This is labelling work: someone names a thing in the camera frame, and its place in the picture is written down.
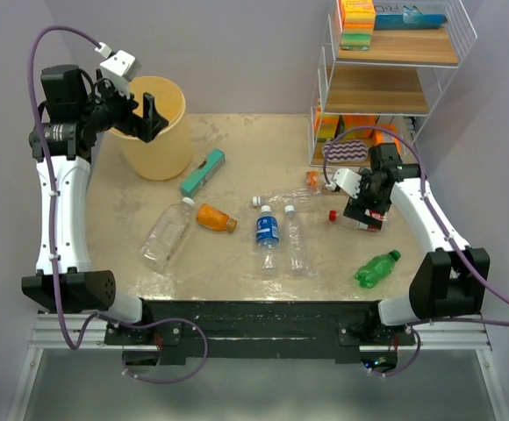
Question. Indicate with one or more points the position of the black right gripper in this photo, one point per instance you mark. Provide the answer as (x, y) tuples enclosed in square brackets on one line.
[(355, 210)]

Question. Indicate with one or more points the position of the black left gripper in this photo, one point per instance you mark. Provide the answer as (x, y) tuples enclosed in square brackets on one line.
[(145, 128)]

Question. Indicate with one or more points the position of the red label red cap bottle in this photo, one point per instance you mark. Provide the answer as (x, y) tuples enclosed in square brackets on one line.
[(336, 217)]

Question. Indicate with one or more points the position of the green plastic bottle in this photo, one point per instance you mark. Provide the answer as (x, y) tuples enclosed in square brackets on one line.
[(377, 269)]

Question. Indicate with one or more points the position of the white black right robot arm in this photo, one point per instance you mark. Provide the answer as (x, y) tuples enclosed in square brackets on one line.
[(446, 283)]

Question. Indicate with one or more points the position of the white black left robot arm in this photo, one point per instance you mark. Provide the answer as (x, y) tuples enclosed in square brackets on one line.
[(67, 123)]

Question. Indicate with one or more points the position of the yellow plastic bin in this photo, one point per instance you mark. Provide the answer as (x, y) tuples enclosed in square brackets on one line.
[(170, 152)]

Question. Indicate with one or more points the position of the orange label clear bottle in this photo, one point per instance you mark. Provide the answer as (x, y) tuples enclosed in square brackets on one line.
[(316, 181)]

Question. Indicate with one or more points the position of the crushed clear bottle white cap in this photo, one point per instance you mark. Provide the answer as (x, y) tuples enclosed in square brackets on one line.
[(303, 200)]

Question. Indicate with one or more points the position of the purple wavy pattern pouch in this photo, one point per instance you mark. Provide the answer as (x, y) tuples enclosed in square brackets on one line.
[(349, 151)]

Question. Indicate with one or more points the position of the slim clear bottle white cap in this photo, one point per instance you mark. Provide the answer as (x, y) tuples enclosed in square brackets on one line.
[(295, 241)]

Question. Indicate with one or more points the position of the teal rectangular box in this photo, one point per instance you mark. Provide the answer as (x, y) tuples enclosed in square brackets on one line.
[(212, 163)]

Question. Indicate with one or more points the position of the orange box right bottom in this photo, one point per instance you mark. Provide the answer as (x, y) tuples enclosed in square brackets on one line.
[(379, 137)]

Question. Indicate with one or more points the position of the orange box bottom shelf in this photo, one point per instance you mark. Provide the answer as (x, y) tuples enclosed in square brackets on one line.
[(352, 121)]

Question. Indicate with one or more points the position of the blue label clear bottle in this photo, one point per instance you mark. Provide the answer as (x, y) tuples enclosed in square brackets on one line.
[(266, 240)]

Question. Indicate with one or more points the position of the sponge pack bottom shelf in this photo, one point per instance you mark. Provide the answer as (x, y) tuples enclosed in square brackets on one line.
[(325, 124)]

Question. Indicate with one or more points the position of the orange juice bottle left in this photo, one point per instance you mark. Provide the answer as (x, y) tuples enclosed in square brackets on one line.
[(214, 219)]

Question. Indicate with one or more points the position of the large clear square bottle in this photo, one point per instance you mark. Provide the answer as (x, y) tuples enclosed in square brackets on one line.
[(162, 242)]

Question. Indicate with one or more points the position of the stacked colourful sponges top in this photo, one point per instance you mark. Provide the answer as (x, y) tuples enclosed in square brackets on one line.
[(357, 24)]

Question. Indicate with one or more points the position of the blue box on shelf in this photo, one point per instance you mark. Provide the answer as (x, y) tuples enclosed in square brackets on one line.
[(391, 17)]

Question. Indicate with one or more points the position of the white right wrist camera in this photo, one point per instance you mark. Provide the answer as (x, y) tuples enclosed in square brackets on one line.
[(346, 180)]

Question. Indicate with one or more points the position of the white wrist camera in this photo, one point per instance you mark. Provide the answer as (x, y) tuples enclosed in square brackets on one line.
[(120, 68), (346, 180)]

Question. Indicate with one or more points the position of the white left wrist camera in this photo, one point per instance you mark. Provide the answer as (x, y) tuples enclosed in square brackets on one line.
[(120, 68)]

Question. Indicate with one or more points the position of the white wire shelf rack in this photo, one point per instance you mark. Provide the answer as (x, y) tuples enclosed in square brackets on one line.
[(403, 75)]

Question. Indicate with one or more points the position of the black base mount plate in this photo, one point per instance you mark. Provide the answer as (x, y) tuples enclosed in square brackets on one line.
[(305, 330)]

